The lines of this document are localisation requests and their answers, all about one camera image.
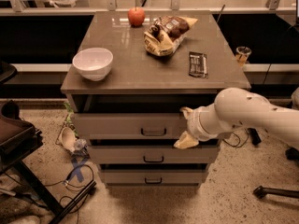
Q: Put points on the black snack bar wrapper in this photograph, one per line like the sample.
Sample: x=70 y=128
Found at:
x=197 y=64

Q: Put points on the yellow brown chip bag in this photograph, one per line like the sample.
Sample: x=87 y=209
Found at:
x=166 y=34

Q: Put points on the grey drawer cabinet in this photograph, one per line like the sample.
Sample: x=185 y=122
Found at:
x=142 y=83

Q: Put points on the black metal stand leg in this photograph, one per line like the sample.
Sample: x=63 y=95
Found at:
x=255 y=138

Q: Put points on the grey bottom drawer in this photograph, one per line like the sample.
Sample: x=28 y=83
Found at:
x=128 y=177

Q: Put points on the grey top drawer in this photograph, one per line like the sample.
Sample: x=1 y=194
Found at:
x=129 y=125

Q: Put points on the beige dustpan on floor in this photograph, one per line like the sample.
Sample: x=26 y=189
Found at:
x=67 y=138

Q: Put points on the grey drawer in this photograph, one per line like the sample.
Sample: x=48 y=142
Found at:
x=129 y=125
x=150 y=152
x=128 y=177

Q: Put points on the grey middle drawer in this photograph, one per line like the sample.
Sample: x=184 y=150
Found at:
x=150 y=152

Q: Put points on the black cart left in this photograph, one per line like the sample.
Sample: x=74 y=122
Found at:
x=19 y=139

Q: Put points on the red apple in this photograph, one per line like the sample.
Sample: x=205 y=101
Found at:
x=136 y=16

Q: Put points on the clear plastic cup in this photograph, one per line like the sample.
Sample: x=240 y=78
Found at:
x=242 y=53

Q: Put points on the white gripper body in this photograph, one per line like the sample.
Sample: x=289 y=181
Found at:
x=193 y=124

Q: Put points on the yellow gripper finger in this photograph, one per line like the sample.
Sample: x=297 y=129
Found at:
x=186 y=141
x=186 y=111

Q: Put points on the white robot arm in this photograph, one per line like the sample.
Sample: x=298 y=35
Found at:
x=235 y=109

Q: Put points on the black chair base leg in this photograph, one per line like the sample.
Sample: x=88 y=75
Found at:
x=260 y=192

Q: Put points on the white bowl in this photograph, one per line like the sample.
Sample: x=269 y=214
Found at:
x=93 y=63

